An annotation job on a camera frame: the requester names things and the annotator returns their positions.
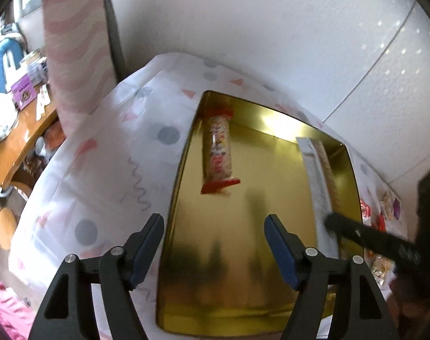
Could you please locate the wooden desk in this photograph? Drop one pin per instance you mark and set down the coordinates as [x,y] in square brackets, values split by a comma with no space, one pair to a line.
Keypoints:
[20,141]

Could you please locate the long white biscuit packet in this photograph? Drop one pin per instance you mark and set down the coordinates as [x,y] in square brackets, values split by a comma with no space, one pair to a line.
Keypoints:
[317,184]

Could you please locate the magenta cloth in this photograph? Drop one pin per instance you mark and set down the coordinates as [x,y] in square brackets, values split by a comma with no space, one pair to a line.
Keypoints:
[6,301]

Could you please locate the white plastic bag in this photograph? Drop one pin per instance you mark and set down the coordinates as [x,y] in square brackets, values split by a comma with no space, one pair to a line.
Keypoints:
[0,113]

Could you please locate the round wooden stool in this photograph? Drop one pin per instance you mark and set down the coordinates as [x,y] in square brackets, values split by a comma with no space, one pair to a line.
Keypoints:
[6,228]

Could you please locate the blue chair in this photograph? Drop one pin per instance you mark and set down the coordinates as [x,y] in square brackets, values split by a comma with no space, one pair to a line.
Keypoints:
[2,63]

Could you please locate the pink striped curtain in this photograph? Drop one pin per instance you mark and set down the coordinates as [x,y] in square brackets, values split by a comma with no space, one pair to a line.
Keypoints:
[77,60]

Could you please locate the purple box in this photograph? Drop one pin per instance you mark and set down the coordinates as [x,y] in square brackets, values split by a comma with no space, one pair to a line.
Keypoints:
[23,94]

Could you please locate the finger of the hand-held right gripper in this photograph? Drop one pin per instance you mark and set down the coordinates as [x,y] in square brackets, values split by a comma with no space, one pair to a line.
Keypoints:
[370,239]

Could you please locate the white printed tablecloth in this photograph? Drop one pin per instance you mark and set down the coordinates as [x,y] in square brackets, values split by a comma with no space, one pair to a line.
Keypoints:
[112,148]

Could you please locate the clear wrapped snack packet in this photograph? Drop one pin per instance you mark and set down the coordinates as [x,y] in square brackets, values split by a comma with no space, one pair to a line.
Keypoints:
[379,265]

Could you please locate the gold metal tin box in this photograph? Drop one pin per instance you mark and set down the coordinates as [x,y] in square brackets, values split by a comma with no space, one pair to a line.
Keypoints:
[243,219]

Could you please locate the cracker packet with red ends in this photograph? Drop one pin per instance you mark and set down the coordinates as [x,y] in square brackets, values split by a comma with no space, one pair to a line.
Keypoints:
[218,148]

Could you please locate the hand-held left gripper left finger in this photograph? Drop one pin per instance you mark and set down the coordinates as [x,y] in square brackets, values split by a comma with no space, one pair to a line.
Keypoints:
[144,255]

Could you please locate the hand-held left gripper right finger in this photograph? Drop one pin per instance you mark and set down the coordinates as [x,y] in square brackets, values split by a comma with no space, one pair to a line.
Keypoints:
[282,248]

